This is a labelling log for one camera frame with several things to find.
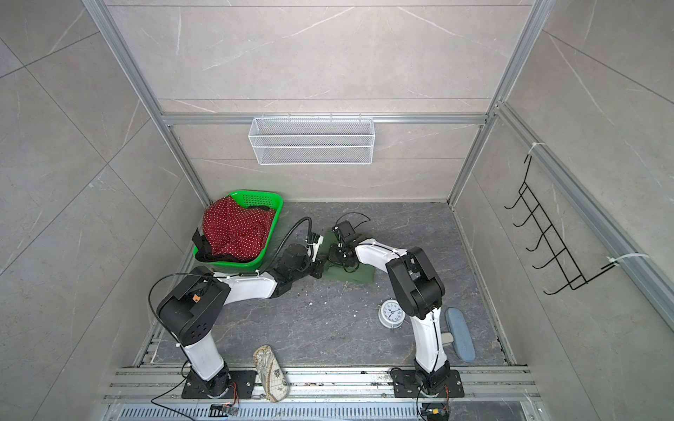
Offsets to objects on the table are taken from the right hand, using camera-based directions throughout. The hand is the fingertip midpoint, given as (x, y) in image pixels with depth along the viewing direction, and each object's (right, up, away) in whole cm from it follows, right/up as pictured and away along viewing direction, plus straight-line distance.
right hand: (334, 257), depth 99 cm
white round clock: (+19, -17, -15) cm, 30 cm away
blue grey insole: (+40, -23, -19) cm, 50 cm away
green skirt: (+10, -4, -11) cm, 16 cm away
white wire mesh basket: (-9, +45, +2) cm, 46 cm away
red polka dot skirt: (-40, +10, +2) cm, 41 cm away
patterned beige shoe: (-16, -30, -27) cm, 44 cm away
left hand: (-1, +2, -7) cm, 7 cm away
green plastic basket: (-27, +23, +12) cm, 38 cm away
